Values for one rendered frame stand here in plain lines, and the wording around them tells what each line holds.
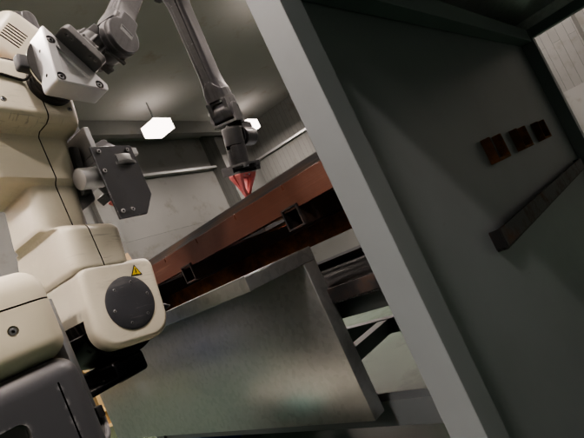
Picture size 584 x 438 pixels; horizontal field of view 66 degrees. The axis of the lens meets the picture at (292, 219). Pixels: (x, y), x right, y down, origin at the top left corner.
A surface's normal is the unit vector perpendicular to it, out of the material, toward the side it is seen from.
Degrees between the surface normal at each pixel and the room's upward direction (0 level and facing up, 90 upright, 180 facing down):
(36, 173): 90
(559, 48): 90
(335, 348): 90
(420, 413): 90
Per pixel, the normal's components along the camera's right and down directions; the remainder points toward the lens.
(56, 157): 0.75, -0.38
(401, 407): -0.63, 0.23
